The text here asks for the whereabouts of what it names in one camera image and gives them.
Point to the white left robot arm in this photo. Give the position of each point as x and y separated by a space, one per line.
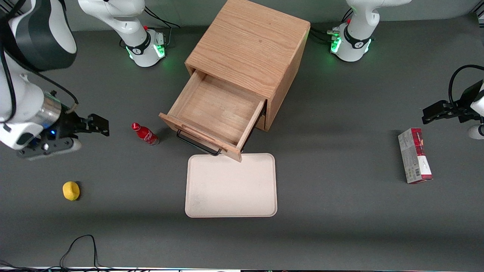
355 49

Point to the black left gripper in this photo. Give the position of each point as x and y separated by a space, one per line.
466 100

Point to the beige plastic tray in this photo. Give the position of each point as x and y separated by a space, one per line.
230 185

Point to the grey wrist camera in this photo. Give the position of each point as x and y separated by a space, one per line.
475 132
49 147

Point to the grey red carton box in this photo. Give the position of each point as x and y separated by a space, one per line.
414 158

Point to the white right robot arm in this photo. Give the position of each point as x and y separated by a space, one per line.
34 30

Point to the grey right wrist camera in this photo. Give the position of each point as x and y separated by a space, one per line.
49 147

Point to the red soda bottle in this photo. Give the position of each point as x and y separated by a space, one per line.
145 134

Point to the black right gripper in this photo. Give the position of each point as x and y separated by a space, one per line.
69 124

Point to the yellow lemon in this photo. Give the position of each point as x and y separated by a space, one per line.
71 190

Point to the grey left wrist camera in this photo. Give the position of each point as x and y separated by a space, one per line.
475 132

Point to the wooden drawer cabinet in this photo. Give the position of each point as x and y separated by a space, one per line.
249 37

